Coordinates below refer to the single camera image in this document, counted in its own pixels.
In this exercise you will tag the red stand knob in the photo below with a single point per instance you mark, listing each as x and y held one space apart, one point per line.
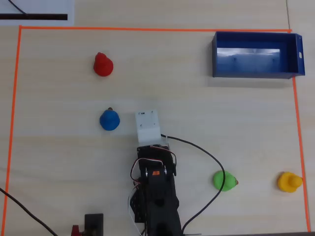
75 231

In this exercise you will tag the white camera housing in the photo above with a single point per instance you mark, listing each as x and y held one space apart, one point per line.
147 123

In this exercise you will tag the yellow rubber duck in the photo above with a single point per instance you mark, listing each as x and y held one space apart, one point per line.
286 183

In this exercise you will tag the red toy fruit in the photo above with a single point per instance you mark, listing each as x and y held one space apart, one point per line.
103 65

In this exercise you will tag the orange tape strip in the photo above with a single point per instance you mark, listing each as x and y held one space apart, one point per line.
13 118
300 147
147 29

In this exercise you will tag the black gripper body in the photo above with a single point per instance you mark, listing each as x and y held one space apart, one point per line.
164 145

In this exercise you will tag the green rubber duck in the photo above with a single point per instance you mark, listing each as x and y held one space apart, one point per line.
217 180

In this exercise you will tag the black camera stand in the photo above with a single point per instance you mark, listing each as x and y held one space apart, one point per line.
93 223

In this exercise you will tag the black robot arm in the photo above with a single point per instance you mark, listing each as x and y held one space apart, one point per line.
160 196

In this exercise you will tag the blue plastic box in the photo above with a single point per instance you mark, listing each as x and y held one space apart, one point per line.
246 66

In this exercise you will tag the white paper with black bar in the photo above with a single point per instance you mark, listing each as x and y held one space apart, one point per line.
49 7

